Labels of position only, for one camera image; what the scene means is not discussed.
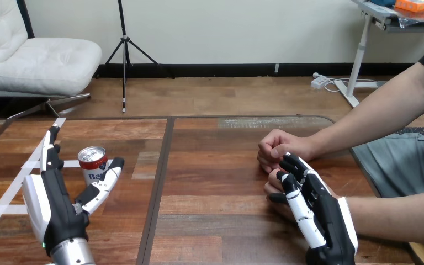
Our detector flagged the black tripod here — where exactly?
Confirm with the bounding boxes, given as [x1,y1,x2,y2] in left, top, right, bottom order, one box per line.
[94,0,176,114]

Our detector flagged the white power strip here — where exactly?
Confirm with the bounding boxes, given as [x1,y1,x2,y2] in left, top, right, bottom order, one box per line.
[310,72,331,91]

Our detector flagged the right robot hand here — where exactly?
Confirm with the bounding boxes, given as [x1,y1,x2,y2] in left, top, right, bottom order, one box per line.
[268,152,359,265]

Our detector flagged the white desk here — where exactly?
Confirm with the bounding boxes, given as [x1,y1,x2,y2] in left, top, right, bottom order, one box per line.
[334,0,424,109]

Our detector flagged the person's forearm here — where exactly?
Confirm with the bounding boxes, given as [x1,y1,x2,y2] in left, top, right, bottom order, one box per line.
[308,62,424,162]
[344,188,424,246]

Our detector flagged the person's body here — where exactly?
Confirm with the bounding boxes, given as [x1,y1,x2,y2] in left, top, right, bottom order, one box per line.
[351,33,424,200]

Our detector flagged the tangle of cables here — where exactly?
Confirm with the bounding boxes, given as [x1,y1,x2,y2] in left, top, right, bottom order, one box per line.
[323,77,378,93]

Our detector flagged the red and white drink can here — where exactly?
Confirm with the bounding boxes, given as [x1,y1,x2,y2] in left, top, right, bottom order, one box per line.
[77,146,109,187]

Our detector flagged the person's hand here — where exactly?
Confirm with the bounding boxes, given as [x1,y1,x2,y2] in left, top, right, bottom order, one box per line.
[263,169,298,221]
[257,129,317,174]

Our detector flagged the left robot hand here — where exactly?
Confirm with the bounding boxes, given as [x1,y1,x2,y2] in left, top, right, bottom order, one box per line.
[22,124,126,256]

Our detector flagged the white cushioned chair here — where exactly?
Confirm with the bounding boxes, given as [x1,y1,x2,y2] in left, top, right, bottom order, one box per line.
[0,0,103,119]

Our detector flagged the orange thing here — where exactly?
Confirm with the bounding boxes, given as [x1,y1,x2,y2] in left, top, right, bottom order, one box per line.
[395,0,424,13]

